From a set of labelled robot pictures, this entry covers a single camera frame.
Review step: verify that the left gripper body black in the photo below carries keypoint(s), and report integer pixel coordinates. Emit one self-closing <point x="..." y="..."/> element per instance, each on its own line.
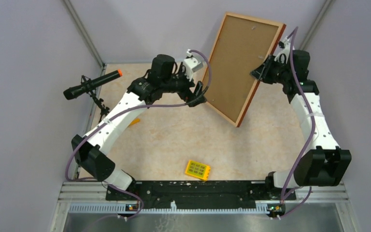
<point x="184" y="91"/>

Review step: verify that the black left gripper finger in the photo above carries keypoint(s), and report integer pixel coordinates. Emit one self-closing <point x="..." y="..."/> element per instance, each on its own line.
<point x="198" y="90"/>
<point x="196" y="101"/>

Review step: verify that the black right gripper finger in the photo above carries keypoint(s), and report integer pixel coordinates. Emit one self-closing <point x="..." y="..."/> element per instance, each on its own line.
<point x="258" y="74"/>
<point x="267" y="64"/>

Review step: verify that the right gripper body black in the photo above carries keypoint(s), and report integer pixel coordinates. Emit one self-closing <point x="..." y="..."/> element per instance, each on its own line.
<point x="278" y="73"/>

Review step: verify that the red wooden picture frame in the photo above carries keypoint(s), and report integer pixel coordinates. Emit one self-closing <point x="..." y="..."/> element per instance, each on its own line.
<point x="242" y="44"/>

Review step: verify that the yellow handled screwdriver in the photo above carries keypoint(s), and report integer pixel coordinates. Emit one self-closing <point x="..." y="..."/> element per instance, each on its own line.
<point x="135" y="121"/>

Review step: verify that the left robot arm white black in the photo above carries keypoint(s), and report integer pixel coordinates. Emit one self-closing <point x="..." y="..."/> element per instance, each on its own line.
<point x="165" y="76"/>

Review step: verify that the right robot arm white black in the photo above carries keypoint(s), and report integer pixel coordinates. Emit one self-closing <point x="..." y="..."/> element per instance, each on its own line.
<point x="321" y="162"/>

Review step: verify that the black mini tripod stand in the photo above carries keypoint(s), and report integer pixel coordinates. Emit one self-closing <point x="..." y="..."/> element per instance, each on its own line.
<point x="91" y="91"/>

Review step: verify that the black microphone orange tip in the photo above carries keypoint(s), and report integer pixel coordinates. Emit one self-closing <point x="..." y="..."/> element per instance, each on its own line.
<point x="76" y="91"/>

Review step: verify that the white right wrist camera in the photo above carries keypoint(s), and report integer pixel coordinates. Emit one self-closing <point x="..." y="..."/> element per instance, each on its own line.
<point x="284" y="48"/>

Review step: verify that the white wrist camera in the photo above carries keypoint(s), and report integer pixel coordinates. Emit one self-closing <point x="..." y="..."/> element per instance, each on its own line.
<point x="284" y="48"/>
<point x="191" y="65"/>

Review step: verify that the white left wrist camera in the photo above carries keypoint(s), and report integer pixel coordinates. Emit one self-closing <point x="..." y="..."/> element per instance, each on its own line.
<point x="191" y="65"/>

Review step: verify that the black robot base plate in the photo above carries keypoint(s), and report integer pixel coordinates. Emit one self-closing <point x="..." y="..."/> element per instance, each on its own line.
<point x="231" y="194"/>

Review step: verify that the aluminium rail frame front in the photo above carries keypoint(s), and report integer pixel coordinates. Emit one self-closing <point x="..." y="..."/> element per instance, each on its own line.
<point x="316" y="209"/>

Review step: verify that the white slotted cable duct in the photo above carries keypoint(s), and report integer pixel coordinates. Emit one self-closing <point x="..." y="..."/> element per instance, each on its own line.
<point x="122" y="208"/>

